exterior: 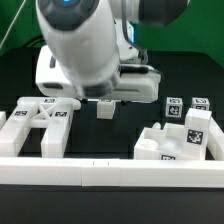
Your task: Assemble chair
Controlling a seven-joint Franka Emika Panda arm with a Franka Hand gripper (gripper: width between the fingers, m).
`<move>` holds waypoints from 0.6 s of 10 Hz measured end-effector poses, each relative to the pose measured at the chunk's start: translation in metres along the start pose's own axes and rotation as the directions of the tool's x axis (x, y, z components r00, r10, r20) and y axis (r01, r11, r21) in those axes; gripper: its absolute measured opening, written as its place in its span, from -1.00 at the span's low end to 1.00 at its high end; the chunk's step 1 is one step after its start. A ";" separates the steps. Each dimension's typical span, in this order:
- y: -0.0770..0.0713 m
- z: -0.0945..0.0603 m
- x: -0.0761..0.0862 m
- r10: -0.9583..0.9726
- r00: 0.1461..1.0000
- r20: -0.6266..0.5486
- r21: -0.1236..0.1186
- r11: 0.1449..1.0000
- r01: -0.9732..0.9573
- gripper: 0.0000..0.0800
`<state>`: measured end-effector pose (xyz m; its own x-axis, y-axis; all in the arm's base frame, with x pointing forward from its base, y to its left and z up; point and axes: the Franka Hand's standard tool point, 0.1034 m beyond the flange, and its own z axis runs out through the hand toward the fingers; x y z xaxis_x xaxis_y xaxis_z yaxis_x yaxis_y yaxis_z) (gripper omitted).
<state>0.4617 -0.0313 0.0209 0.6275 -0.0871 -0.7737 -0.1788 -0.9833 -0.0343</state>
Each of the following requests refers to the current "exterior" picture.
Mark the white chair back frame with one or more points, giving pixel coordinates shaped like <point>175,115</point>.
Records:
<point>54,115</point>

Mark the white tagged cube left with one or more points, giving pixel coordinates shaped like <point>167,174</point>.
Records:
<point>174,107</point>

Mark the white tagged cube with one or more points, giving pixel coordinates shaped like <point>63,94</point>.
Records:
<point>174,107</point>
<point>200,103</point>

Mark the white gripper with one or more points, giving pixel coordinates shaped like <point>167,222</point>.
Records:
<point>137,82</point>

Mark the white tagged cube right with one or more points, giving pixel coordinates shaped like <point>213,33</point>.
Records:
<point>200,103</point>

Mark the white U-shaped fence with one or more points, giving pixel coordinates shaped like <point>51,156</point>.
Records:
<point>112,172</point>

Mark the white chair seat part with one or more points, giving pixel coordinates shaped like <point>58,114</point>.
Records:
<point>160,144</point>

